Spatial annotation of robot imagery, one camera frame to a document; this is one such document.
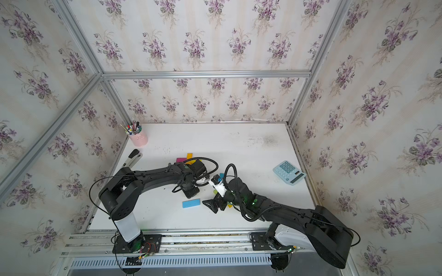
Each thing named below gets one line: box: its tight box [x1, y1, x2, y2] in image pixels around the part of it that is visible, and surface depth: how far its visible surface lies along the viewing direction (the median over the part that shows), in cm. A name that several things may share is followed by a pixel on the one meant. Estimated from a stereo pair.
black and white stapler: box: [122, 148, 143, 169], surface depth 100 cm
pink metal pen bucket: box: [128, 129, 148, 148], surface depth 104 cm
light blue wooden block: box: [181, 198, 201, 209], surface depth 86 cm
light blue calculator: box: [272, 160, 307, 186], surface depth 95 cm
